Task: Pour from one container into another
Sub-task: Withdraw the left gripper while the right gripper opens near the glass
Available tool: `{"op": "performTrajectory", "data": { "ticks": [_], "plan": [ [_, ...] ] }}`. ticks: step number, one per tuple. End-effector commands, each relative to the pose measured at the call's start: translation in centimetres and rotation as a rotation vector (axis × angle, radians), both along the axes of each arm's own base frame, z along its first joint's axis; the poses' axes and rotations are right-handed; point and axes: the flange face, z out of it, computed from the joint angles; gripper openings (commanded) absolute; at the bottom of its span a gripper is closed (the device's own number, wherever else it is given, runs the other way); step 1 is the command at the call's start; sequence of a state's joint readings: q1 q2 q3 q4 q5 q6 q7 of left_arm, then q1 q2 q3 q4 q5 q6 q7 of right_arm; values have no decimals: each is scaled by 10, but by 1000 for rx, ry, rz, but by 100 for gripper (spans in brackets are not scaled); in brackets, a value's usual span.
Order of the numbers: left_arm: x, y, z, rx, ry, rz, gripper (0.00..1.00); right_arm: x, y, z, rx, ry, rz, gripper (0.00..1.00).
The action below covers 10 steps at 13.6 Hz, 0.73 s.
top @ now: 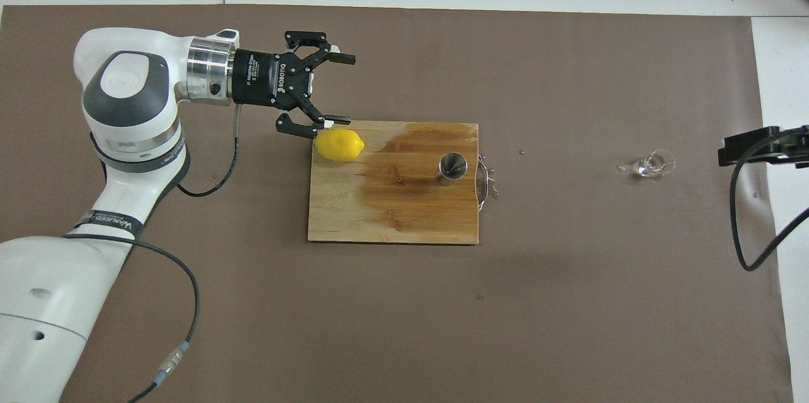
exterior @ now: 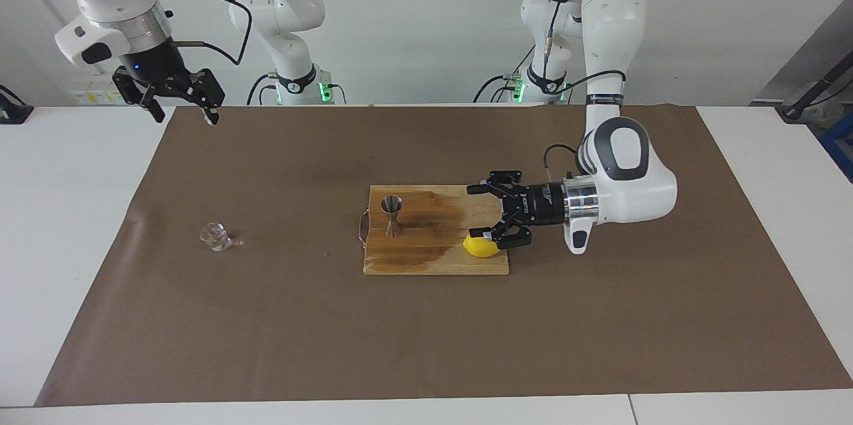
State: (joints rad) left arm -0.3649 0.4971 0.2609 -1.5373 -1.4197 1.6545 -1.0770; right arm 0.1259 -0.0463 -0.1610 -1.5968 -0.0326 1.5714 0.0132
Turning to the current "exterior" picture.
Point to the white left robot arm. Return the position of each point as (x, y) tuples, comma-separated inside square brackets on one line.
[(626, 12)]

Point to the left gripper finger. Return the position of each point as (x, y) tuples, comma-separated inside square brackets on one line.
[(512, 237), (506, 182)]

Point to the steel double jigger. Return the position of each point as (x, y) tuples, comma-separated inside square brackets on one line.
[(393, 230)]

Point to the brown paper table mat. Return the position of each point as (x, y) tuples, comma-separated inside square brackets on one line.
[(266, 332)]

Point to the black tripod stand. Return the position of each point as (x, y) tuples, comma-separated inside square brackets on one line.
[(803, 108)]

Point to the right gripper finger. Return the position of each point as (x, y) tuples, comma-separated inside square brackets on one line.
[(136, 88), (210, 95)]

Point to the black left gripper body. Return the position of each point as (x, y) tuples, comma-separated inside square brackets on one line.
[(540, 206)]

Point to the wooden cutting board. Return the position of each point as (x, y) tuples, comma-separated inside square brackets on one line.
[(413, 262)]

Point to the blue crate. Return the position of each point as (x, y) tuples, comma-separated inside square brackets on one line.
[(841, 145)]

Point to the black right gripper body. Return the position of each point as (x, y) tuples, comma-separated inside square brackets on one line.
[(156, 65)]

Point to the black clamp mount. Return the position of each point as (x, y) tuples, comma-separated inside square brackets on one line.
[(13, 112)]

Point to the small clear glass cup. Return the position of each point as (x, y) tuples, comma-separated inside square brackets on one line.
[(215, 237)]

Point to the yellow lemon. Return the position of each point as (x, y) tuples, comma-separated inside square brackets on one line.
[(480, 248)]

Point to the white yellow socket strip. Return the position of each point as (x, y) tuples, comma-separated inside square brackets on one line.
[(86, 97)]

